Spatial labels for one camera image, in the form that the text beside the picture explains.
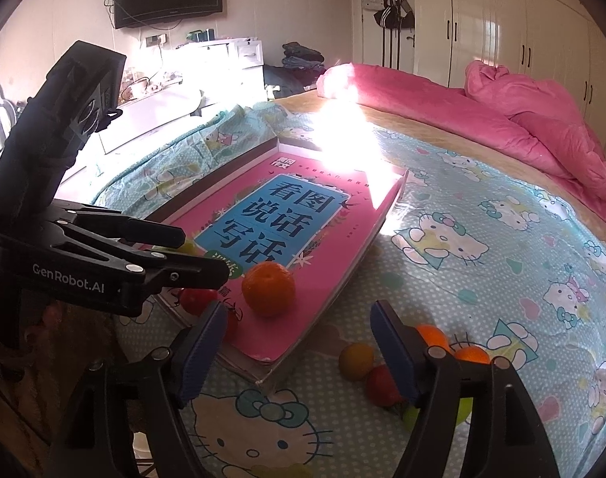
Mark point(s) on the green mango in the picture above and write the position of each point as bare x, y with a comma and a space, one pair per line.
462, 408
187, 248

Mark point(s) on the pink children's book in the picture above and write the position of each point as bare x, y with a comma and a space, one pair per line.
263, 373

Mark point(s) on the cartoon cat printed blanket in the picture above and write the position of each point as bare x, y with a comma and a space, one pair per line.
482, 284

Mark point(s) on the white door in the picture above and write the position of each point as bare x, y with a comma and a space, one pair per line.
382, 50

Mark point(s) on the wall socket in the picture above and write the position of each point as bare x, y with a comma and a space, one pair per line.
156, 39

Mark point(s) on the red cherry tomato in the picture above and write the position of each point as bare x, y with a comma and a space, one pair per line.
382, 386
196, 301

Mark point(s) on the brownish kiwi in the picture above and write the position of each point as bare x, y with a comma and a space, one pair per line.
355, 361

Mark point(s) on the large orange mandarin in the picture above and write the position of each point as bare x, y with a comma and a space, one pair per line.
268, 289

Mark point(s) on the hanging dark bags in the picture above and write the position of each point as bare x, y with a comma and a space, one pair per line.
390, 5

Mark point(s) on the pile of folded clothes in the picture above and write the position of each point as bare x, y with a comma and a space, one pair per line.
303, 55

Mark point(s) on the white wardrobe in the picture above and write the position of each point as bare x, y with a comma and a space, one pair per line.
507, 20

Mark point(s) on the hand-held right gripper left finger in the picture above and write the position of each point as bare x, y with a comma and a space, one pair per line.
203, 343

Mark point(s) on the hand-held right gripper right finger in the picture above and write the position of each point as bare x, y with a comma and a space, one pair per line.
390, 353

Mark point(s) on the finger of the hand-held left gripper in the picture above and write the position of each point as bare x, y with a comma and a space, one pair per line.
193, 271
148, 234

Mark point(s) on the white dresser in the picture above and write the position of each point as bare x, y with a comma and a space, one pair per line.
208, 74

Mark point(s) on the pink duvet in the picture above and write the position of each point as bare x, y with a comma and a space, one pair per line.
432, 94

